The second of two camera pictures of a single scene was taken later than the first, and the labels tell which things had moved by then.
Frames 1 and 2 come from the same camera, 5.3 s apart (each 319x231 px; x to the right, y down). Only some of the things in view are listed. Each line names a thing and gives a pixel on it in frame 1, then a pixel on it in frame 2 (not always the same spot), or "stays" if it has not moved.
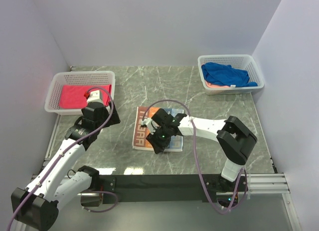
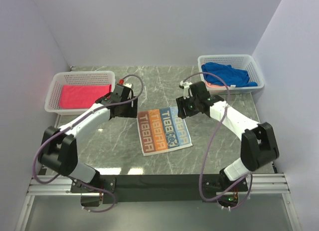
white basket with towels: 230,74 stays
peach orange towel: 212,86 stays
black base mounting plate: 166,188 stays
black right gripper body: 161,136 -> 190,105
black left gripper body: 113,119 -> 128,111
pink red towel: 73,96 stays
